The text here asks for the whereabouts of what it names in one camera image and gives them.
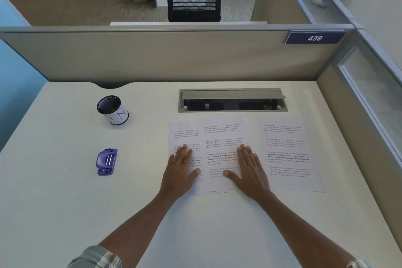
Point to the person's left hand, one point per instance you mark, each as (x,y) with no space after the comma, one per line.
(179,176)

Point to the person's right hand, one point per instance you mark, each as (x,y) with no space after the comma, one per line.
(251,179)

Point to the person's right little finger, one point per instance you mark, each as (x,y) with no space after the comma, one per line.
(260,169)

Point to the person's left thumb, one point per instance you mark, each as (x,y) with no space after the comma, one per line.
(194,174)

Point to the person's right thumb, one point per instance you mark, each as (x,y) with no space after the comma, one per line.
(230,175)

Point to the person's left middle finger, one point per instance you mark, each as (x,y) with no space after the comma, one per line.
(183,155)

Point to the person's left little finger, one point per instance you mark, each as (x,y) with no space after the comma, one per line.
(171,162)

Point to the person's right middle finger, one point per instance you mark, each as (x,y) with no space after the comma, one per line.
(248,158)

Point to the white printed paper sheet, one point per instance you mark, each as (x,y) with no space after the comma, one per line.
(180,132)
(289,151)
(223,139)

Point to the person's left forearm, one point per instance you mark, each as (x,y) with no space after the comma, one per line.
(138,223)

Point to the person's right forearm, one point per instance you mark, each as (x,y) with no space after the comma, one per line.
(298,230)

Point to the black mesh pen cup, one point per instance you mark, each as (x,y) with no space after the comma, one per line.
(114,112)

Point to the beige desk partition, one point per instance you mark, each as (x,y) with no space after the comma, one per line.
(157,54)

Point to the plaid shirt sleeve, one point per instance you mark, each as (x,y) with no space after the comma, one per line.
(94,258)

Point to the beige glazed side partition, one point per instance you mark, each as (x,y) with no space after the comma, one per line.
(361,95)

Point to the blue number sign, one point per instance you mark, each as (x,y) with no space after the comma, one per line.
(314,38)

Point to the blue partition panel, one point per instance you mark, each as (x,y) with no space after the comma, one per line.
(17,73)

